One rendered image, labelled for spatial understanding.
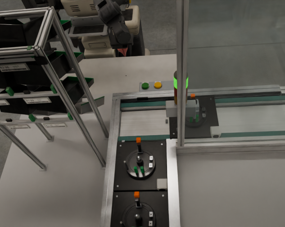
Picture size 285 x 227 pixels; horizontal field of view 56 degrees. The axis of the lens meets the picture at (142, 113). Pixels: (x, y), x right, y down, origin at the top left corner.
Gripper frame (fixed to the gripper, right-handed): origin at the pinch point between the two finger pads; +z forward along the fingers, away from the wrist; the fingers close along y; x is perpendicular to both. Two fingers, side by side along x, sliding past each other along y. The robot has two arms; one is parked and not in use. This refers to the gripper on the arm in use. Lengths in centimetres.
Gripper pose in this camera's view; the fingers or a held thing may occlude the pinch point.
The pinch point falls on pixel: (124, 54)
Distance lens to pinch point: 131.9
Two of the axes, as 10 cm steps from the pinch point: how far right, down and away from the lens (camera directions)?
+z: 1.1, 5.7, 8.2
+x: 0.2, -8.2, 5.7
